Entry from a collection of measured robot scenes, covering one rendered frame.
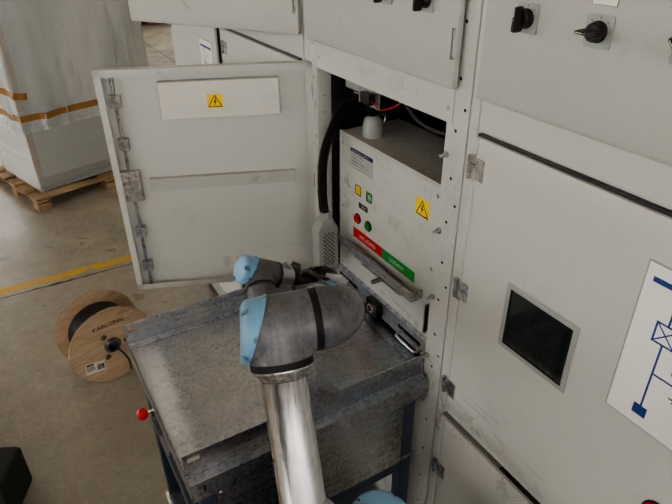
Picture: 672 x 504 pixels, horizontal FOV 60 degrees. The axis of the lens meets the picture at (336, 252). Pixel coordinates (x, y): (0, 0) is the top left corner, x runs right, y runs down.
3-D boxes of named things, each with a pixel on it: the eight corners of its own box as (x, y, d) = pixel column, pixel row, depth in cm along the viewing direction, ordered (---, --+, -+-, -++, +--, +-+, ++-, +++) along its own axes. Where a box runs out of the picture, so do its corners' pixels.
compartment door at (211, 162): (140, 279, 207) (95, 65, 169) (317, 264, 215) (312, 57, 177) (138, 290, 201) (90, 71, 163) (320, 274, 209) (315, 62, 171)
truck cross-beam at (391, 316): (429, 363, 165) (431, 346, 162) (333, 273, 205) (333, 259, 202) (443, 357, 167) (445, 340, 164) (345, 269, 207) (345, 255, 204)
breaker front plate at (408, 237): (425, 344, 164) (439, 189, 140) (337, 266, 200) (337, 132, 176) (429, 343, 165) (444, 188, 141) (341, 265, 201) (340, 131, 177)
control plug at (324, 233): (319, 271, 190) (318, 224, 181) (312, 264, 193) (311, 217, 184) (340, 265, 193) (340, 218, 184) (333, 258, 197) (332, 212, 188)
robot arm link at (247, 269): (233, 291, 146) (228, 263, 151) (269, 298, 153) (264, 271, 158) (250, 275, 142) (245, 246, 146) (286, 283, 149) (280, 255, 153)
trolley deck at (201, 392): (193, 504, 135) (189, 487, 132) (127, 352, 181) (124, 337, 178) (426, 395, 164) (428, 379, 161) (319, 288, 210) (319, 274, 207)
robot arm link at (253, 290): (298, 313, 140) (289, 274, 146) (251, 321, 138) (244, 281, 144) (297, 328, 146) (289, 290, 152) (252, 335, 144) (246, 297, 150)
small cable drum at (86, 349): (141, 339, 310) (126, 276, 290) (160, 359, 296) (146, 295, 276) (64, 373, 288) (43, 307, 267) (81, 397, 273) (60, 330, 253)
